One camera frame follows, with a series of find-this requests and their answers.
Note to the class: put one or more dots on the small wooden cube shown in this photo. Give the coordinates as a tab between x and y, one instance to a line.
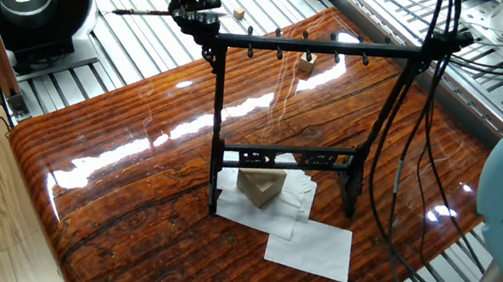
306	66

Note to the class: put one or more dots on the tiny yellow cube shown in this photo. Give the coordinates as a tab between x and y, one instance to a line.
239	10

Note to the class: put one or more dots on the black metal pen rack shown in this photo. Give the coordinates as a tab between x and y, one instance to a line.
285	154

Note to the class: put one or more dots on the thin calligraphy brush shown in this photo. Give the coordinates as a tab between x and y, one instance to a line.
145	12

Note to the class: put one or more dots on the large wooden block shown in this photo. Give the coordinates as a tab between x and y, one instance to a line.
261	185

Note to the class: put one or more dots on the white paper sheet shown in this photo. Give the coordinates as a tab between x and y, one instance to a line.
302	195
315	250
227	198

